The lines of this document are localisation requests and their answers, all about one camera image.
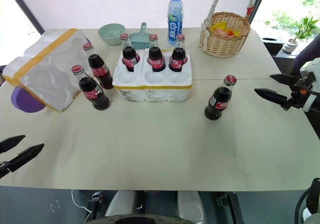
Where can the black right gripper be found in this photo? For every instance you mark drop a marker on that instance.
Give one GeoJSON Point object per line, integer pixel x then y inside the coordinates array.
{"type": "Point", "coordinates": [300, 96]}

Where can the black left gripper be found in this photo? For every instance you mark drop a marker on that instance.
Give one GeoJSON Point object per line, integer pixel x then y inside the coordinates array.
{"type": "Point", "coordinates": [3, 169]}

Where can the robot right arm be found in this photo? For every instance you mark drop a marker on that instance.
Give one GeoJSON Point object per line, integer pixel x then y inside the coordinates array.
{"type": "Point", "coordinates": [313, 196]}

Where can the glass cola bottle red label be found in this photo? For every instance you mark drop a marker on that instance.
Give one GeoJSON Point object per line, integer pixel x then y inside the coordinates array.
{"type": "Point", "coordinates": [92, 91]}
{"type": "Point", "coordinates": [218, 101]}
{"type": "Point", "coordinates": [98, 69]}
{"type": "Point", "coordinates": [128, 54]}
{"type": "Point", "coordinates": [156, 59]}
{"type": "Point", "coordinates": [177, 59]}

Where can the white foam bottle tray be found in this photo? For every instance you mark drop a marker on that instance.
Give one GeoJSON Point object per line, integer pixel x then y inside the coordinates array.
{"type": "Point", "coordinates": [155, 89]}

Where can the black bin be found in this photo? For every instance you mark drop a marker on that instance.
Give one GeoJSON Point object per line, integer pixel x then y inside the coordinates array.
{"type": "Point", "coordinates": [272, 45]}

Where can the person in dark clothing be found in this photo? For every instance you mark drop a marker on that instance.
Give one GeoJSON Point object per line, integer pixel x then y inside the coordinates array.
{"type": "Point", "coordinates": [307, 54]}

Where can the purple round disc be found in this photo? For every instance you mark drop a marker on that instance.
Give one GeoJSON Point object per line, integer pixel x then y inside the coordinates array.
{"type": "Point", "coordinates": [25, 101]}

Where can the potted green plant white pot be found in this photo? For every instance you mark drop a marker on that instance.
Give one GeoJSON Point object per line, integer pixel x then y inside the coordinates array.
{"type": "Point", "coordinates": [301, 30]}

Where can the pink toy fruit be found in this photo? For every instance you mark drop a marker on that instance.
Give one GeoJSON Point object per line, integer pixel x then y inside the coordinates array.
{"type": "Point", "coordinates": [222, 32]}

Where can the yellow toy fruit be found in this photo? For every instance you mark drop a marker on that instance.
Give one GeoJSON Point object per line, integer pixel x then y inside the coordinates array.
{"type": "Point", "coordinates": [218, 25]}

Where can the white rounded robot leg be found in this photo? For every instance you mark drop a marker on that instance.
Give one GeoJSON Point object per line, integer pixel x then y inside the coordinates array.
{"type": "Point", "coordinates": [190, 205]}
{"type": "Point", "coordinates": [121, 202]}

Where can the blue sports drink bottle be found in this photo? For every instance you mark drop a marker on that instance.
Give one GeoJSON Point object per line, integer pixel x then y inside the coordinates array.
{"type": "Point", "coordinates": [175, 22]}

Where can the teal plastic dustpan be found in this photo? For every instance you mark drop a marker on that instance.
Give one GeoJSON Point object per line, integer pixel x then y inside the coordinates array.
{"type": "Point", "coordinates": [138, 40]}

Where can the light green bowl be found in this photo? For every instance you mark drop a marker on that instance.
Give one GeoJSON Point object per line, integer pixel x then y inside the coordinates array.
{"type": "Point", "coordinates": [111, 33]}

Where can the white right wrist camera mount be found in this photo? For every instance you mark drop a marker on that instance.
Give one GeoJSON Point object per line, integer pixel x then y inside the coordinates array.
{"type": "Point", "coordinates": [312, 68]}

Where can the black table leg bracket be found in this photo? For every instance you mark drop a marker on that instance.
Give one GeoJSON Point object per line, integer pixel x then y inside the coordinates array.
{"type": "Point", "coordinates": [228, 206]}
{"type": "Point", "coordinates": [97, 200]}

